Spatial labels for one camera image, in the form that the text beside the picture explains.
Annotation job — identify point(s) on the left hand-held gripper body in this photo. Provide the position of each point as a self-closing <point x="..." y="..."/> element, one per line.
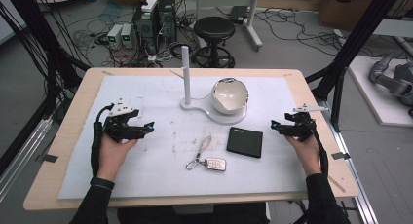
<point x="120" y="121"/>

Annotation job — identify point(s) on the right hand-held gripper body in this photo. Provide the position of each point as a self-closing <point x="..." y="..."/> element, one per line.
<point x="302" y="125"/>

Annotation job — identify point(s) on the person's right hand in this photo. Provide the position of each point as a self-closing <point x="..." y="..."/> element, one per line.
<point x="305" y="154"/>

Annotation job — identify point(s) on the person's left hand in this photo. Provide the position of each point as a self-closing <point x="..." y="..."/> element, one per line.
<point x="112" y="154"/>

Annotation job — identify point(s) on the black wallet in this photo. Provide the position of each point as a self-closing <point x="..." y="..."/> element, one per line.
<point x="244" y="142"/>

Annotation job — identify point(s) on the white foam mat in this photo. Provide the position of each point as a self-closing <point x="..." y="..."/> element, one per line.
<point x="162" y="172"/>

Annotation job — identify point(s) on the black tape piece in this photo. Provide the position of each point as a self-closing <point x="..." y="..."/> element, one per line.
<point x="341" y="156"/>
<point x="48" y="158"/>

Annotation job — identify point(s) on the white eggshell-shaped bowl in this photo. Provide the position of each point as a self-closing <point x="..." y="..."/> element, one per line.
<point x="229" y="97"/>

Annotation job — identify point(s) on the white stand with pole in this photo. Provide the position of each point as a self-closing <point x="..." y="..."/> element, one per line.
<point x="186" y="74"/>

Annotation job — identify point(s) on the white floor board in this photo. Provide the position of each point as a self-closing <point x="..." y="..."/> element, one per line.
<point x="370" y="97"/>

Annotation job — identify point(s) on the white power supply unit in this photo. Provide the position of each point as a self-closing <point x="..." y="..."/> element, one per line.
<point x="127" y="35"/>
<point x="114" y="35"/>

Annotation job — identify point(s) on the person's lap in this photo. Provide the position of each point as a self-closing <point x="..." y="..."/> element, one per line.
<point x="195" y="214"/>

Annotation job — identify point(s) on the black computer tower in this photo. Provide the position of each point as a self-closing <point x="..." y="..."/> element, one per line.
<point x="167" y="19"/>
<point x="146" y="26"/>

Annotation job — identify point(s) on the black round stool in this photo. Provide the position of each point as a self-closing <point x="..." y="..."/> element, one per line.
<point x="214" y="27"/>

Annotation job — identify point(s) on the black flat device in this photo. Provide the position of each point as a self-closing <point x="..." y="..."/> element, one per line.
<point x="238" y="14"/>

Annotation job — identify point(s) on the cardboard box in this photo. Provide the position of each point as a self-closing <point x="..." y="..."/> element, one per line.
<point x="344" y="6"/>

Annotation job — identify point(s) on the aluminium rail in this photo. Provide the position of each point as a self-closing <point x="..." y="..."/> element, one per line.
<point x="22" y="159"/>
<point x="350" y="172"/>

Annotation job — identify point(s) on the black metal frame post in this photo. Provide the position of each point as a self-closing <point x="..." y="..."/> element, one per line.
<point x="42" y="45"/>
<point x="354" y="45"/>

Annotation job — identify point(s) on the white table leg frame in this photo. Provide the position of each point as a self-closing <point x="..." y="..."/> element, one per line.
<point x="253" y="26"/>

